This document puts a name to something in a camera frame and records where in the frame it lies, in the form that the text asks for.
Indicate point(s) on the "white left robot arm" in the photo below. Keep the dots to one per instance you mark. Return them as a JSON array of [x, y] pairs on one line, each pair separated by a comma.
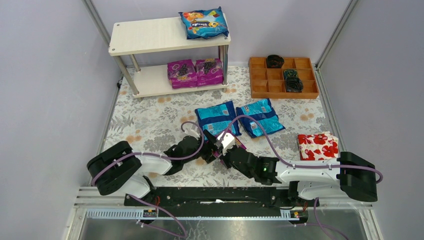
[[115, 170]]

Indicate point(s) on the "blue candy bag left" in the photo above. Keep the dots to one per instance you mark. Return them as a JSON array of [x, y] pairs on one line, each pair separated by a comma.
[[216, 119]]

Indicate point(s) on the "blue fruit candy bag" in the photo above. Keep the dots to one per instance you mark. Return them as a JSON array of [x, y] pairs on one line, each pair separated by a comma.
[[204, 24]]

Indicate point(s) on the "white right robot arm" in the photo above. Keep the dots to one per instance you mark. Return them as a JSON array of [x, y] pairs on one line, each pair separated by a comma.
[[348, 175]]

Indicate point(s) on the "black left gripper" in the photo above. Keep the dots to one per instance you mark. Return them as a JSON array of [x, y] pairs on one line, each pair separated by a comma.
[[205, 152]]

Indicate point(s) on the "dark coiled belt middle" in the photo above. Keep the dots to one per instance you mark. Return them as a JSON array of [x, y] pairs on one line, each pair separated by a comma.
[[290, 73]]

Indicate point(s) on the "purple candy bag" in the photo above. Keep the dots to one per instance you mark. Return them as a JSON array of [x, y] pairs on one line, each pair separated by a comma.
[[228, 141], [182, 74], [209, 72]]

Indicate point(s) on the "black coiled belt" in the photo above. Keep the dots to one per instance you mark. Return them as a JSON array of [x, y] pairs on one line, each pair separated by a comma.
[[293, 84], [274, 61]]

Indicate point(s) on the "white two-tier shelf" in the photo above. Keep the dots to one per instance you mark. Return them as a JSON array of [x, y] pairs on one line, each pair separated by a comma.
[[160, 35]]

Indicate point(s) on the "black coiled belt bottom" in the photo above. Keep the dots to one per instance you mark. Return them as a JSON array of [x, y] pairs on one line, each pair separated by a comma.
[[293, 84]]

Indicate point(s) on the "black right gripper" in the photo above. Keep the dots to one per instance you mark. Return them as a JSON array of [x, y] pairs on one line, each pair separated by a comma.
[[228, 156]]

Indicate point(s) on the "purple candy bag bottom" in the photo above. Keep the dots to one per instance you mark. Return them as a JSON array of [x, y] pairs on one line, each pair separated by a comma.
[[182, 74]]

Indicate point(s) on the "blue candy bag right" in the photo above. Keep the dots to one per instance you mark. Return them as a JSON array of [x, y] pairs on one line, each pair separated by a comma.
[[263, 112]]

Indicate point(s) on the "red floral cloth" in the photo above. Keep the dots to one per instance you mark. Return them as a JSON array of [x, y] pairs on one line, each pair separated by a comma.
[[319, 146]]

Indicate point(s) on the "floral table mat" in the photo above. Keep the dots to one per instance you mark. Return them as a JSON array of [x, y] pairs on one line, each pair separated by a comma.
[[153, 125]]

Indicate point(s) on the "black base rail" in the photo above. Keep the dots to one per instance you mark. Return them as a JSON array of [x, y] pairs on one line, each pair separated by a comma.
[[245, 202]]

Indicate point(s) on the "black coiled belt top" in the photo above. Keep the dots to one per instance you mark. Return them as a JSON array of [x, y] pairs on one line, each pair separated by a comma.
[[274, 61]]

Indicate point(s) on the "wooden compartment tray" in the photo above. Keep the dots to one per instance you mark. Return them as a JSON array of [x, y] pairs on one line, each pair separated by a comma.
[[270, 83]]

